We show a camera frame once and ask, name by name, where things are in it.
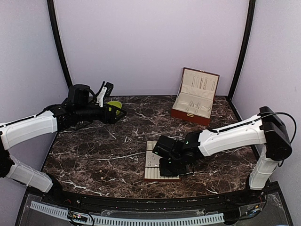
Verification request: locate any black frame post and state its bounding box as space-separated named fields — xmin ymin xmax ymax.
xmin=227 ymin=0 xmax=256 ymax=101
xmin=47 ymin=0 xmax=73 ymax=91

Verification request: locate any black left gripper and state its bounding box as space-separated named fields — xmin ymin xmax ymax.
xmin=75 ymin=102 xmax=127 ymax=124

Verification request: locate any red wooden jewelry box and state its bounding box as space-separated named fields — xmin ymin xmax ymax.
xmin=171 ymin=67 xmax=220 ymax=126

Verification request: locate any green plastic bowl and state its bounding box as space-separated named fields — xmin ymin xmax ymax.
xmin=107 ymin=101 xmax=122 ymax=111

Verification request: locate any black left frame post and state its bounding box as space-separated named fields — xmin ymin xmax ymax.
xmin=47 ymin=0 xmax=73 ymax=91

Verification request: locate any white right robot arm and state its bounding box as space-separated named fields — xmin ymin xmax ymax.
xmin=152 ymin=106 xmax=292 ymax=204

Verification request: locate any beige jewelry tray insert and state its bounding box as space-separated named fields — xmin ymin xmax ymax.
xmin=144 ymin=141 xmax=181 ymax=182

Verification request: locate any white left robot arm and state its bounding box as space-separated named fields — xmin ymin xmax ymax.
xmin=0 ymin=82 xmax=127 ymax=205

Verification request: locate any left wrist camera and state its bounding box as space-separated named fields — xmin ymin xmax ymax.
xmin=96 ymin=82 xmax=114 ymax=107

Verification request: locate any black right frame post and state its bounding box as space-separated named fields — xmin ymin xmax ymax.
xmin=227 ymin=0 xmax=256 ymax=101

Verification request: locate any white slotted cable duct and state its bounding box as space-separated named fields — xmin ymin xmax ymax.
xmin=30 ymin=201 xmax=225 ymax=226

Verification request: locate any black front table rail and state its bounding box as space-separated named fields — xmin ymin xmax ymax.
xmin=34 ymin=173 xmax=268 ymax=211

